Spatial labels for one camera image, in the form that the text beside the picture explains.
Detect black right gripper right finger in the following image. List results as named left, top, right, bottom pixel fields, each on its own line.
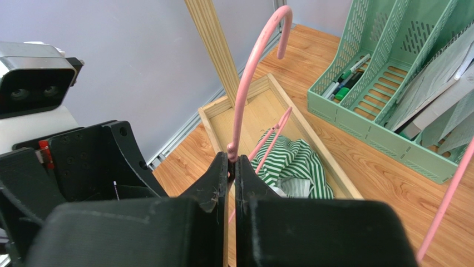
left=235, top=155, right=418, bottom=266

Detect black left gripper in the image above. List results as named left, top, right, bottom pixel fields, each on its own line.
left=1, top=121, right=168, bottom=259

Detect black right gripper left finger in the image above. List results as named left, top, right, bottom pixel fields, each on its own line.
left=25, top=152, right=228, bottom=266

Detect green white striped tank top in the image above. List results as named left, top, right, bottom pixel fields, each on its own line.
left=251, top=132, right=334, bottom=199

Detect pink wire hanger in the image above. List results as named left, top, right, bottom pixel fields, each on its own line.
left=416, top=138, right=473, bottom=263

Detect wooden clothes rack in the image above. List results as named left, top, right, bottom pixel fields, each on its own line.
left=186, top=1, right=362, bottom=266

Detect green capped marker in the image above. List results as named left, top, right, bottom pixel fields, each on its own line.
left=330, top=53, right=371, bottom=100

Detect black marker pen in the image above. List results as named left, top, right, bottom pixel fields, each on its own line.
left=327, top=71, right=364, bottom=100

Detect white folders in organizer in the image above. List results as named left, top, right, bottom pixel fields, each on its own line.
left=385, top=24, right=473, bottom=139

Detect mint green file organizer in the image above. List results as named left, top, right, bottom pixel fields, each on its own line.
left=308, top=1, right=473, bottom=184

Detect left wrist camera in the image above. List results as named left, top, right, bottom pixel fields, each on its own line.
left=1, top=41, right=84, bottom=119

